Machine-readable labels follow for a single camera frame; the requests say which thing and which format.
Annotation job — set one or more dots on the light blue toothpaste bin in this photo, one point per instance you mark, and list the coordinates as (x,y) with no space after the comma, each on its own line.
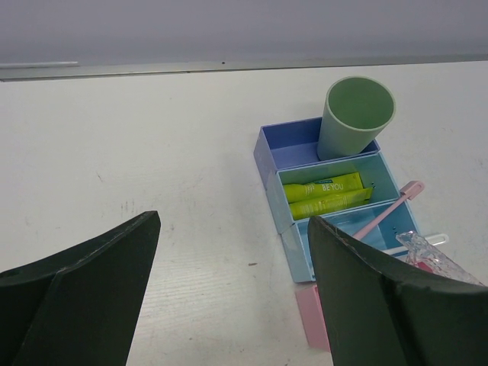
(372,170)

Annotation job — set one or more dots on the yellow-green toothpaste tube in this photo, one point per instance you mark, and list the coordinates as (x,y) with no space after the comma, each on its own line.
(335,185)
(330,203)

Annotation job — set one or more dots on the pink toothbrush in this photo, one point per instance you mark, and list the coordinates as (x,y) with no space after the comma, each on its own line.
(407,192)

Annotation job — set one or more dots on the clear textured plastic box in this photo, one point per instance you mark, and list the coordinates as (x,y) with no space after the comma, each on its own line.
(434,261)

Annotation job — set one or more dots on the dark blue bin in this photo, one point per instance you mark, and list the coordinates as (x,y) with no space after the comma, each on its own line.
(293,145)

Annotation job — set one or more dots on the white toothbrush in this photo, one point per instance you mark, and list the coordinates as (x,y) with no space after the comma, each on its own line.
(415,242)

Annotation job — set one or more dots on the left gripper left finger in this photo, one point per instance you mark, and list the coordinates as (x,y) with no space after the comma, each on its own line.
(79,306)

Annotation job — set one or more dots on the light blue toothbrush bin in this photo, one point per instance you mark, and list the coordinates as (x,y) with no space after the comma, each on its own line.
(382,237)

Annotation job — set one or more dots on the pink bin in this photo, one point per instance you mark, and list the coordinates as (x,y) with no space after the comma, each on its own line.
(311,314)

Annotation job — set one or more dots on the green plastic cup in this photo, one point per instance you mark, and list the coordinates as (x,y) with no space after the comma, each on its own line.
(356,110)

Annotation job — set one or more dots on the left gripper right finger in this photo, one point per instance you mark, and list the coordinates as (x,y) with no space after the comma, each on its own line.
(379,310)

